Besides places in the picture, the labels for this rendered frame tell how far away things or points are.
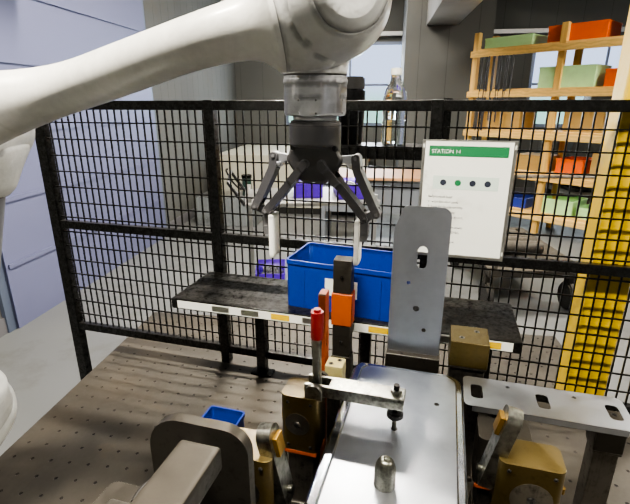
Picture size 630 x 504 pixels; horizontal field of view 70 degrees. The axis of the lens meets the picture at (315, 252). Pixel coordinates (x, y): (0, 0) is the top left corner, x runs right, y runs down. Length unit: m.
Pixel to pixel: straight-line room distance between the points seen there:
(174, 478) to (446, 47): 7.03
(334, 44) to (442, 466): 0.63
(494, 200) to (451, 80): 6.07
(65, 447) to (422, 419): 0.93
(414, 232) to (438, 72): 6.34
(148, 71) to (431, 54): 6.78
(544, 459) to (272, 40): 0.67
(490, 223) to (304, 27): 0.89
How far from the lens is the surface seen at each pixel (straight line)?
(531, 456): 0.80
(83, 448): 1.39
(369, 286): 1.11
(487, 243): 1.26
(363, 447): 0.82
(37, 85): 0.69
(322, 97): 0.63
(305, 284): 1.17
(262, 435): 0.68
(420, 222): 0.96
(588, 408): 1.03
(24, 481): 1.37
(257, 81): 8.64
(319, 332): 0.77
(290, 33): 0.48
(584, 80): 5.98
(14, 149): 0.91
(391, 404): 0.81
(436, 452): 0.83
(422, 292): 1.01
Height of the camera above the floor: 1.54
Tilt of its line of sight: 18 degrees down
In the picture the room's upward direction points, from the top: straight up
